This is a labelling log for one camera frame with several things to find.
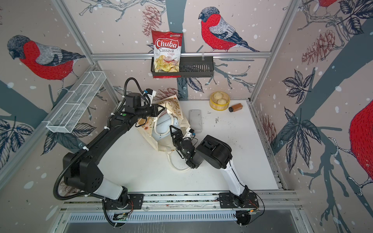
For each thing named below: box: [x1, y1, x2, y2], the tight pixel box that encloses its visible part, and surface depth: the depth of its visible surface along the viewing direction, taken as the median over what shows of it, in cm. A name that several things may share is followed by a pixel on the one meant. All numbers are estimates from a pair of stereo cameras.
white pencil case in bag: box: [151, 114, 181, 142], surface depth 92 cm
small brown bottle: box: [228, 102, 244, 113], surface depth 116 cm
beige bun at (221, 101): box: [217, 98, 227, 105], surface depth 116 cm
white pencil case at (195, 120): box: [188, 109, 203, 133], surface depth 109 cm
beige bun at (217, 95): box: [213, 91, 223, 100], surface depth 120 cm
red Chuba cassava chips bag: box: [151, 30, 184, 79], surface depth 86 cm
